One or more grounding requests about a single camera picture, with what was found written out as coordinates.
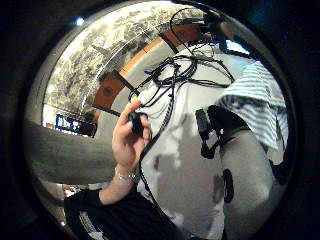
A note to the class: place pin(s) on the grey pillar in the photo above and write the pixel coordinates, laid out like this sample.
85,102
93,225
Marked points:
66,155

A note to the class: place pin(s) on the black equipment on stand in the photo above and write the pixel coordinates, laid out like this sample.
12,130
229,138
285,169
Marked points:
213,25

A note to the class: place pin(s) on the small black device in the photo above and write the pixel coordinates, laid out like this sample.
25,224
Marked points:
136,122

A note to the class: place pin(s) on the person's black top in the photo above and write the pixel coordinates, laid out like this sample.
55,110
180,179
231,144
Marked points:
130,220

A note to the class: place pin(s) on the small blue plug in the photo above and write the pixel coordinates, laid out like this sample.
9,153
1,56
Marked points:
148,71

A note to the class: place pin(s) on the dark screen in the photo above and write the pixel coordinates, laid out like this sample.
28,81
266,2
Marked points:
75,125

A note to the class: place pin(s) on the orange wooden rail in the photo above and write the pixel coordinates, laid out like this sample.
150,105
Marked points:
108,90

